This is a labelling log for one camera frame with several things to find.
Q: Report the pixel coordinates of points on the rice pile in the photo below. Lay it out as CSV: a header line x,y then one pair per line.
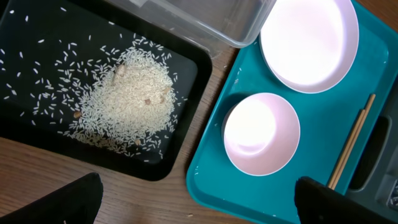
x,y
124,101

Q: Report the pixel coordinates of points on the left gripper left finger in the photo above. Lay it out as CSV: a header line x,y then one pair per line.
x,y
76,202

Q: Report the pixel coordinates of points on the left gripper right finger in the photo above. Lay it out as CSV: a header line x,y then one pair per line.
x,y
317,203

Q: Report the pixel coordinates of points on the right wooden chopstick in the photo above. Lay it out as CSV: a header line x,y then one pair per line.
x,y
354,140

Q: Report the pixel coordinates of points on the teal plastic tray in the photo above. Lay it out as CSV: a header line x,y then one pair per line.
x,y
325,122

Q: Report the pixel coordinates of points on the wooden chopstick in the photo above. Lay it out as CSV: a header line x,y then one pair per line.
x,y
345,149
354,140

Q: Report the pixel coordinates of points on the left wooden chopstick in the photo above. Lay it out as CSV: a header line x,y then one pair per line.
x,y
345,149

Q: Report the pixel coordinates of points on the pink bowl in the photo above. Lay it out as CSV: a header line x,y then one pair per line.
x,y
261,134

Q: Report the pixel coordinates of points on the black tray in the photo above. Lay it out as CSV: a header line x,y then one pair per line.
x,y
33,35

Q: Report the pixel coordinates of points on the clear plastic bin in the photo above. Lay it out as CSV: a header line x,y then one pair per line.
x,y
213,25

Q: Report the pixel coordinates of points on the large pink plate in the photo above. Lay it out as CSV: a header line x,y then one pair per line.
x,y
310,45

